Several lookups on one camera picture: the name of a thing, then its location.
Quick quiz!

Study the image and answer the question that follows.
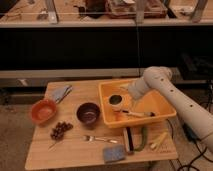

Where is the silver fork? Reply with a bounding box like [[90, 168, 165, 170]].
[[83, 135, 118, 144]]

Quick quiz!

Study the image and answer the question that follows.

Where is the black cable on floor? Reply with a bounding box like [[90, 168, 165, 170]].
[[166, 99, 213, 171]]

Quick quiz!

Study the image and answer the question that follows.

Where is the dark purple bowl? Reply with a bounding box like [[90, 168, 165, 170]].
[[76, 102, 100, 126]]

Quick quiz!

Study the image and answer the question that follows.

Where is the green bean pod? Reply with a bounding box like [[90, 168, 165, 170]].
[[135, 126, 148, 152]]

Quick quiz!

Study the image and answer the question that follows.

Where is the blue sponge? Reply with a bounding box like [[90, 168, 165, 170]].
[[103, 145, 126, 163]]

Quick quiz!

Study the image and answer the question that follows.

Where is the black and white brush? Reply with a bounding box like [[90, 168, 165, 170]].
[[123, 127, 134, 155]]

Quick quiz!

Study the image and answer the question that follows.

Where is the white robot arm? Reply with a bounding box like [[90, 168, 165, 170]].
[[128, 66, 213, 153]]

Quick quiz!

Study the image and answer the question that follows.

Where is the utensil with dark tip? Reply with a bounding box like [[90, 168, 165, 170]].
[[114, 110, 155, 117]]

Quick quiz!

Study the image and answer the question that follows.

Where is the blue grey cloth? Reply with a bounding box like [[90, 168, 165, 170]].
[[51, 85, 72, 103]]

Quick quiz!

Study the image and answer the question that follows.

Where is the yellow plastic bin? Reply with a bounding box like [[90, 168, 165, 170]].
[[98, 79, 176, 128]]

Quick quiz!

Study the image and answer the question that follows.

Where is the white cup in bin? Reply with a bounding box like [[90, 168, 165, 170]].
[[108, 94, 123, 110]]

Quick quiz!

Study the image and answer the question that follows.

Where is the orange bowl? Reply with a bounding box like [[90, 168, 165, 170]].
[[29, 99, 57, 125]]

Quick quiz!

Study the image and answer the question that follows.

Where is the bunch of dark grapes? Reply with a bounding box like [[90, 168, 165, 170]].
[[50, 122, 73, 141]]

